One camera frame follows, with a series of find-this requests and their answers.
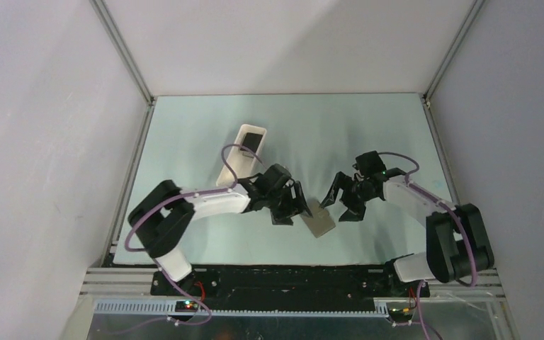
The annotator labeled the beige card holder wallet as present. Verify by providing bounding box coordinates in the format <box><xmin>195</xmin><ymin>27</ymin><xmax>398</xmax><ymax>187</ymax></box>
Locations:
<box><xmin>300</xmin><ymin>199</ymin><xmax>336</xmax><ymax>238</ymax></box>

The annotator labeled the right circuit board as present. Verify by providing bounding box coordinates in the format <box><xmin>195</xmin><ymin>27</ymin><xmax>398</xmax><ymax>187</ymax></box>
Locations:
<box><xmin>389</xmin><ymin>307</ymin><xmax>415</xmax><ymax>315</ymax></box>

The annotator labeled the circuit board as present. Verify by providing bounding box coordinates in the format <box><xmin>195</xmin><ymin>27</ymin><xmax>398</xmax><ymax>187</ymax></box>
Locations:
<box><xmin>389</xmin><ymin>307</ymin><xmax>415</xmax><ymax>315</ymax></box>
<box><xmin>175</xmin><ymin>301</ymin><xmax>200</xmax><ymax>312</ymax></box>

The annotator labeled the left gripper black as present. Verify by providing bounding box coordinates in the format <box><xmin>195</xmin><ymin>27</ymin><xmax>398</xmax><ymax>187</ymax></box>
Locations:
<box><xmin>265</xmin><ymin>180</ymin><xmax>312</xmax><ymax>225</ymax></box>

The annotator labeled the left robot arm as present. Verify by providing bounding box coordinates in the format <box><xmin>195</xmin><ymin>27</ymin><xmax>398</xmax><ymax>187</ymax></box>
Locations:
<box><xmin>127</xmin><ymin>164</ymin><xmax>312</xmax><ymax>295</ymax></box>

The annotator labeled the aluminium frame rail front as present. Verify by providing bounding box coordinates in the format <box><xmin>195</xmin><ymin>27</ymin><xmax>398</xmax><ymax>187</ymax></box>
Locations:
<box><xmin>81</xmin><ymin>265</ymin><xmax>505</xmax><ymax>316</ymax></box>

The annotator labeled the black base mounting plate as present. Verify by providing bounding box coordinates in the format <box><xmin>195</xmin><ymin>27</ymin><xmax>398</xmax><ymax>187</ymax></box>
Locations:
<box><xmin>178</xmin><ymin>264</ymin><xmax>418</xmax><ymax>312</ymax></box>

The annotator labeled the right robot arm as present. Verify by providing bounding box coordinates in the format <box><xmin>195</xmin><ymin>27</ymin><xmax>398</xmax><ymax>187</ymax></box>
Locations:
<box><xmin>319</xmin><ymin>151</ymin><xmax>494</xmax><ymax>296</ymax></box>

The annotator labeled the black credit cards stack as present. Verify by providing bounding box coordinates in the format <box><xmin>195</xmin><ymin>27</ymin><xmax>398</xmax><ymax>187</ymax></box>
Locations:
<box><xmin>242</xmin><ymin>132</ymin><xmax>263</xmax><ymax>151</ymax></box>

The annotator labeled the left circuit board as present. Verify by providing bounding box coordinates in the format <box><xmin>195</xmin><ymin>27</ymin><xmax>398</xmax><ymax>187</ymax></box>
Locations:
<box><xmin>175</xmin><ymin>301</ymin><xmax>200</xmax><ymax>312</ymax></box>

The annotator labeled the white plastic tray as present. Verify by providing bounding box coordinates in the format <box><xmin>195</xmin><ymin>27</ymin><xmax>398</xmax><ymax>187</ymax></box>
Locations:
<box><xmin>222</xmin><ymin>124</ymin><xmax>267</xmax><ymax>178</ymax></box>

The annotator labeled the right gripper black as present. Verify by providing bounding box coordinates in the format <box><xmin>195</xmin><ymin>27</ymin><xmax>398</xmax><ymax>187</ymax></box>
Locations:
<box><xmin>319</xmin><ymin>171</ymin><xmax>376</xmax><ymax>222</ymax></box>

